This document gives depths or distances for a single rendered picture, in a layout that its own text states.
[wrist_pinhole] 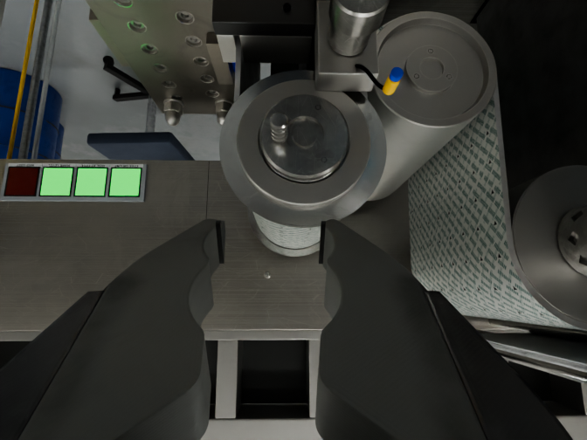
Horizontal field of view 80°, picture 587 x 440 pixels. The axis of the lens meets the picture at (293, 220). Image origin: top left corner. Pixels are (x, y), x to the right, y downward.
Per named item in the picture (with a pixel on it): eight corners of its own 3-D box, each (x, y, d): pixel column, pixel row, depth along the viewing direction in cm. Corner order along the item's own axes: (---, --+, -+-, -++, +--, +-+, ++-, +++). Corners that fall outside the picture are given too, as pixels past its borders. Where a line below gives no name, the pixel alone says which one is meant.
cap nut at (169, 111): (181, 98, 65) (179, 120, 64) (186, 108, 68) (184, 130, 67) (160, 98, 64) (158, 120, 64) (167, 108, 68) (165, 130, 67)
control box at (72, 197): (146, 163, 64) (143, 201, 62) (148, 164, 64) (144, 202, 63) (4, 161, 63) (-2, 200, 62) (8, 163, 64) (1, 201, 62)
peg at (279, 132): (290, 125, 26) (272, 130, 26) (290, 141, 29) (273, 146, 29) (285, 109, 26) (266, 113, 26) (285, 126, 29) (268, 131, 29)
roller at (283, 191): (365, 77, 31) (376, 202, 29) (328, 173, 57) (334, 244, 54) (235, 80, 31) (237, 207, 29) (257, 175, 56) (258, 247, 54)
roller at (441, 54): (489, 11, 34) (505, 127, 31) (402, 131, 59) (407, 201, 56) (364, 9, 33) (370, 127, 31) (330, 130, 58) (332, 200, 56)
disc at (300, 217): (379, 67, 33) (395, 223, 30) (377, 71, 33) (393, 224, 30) (218, 71, 32) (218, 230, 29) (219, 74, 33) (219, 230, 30)
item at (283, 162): (355, 174, 29) (262, 181, 28) (350, 182, 30) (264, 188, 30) (344, 90, 30) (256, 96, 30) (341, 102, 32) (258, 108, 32)
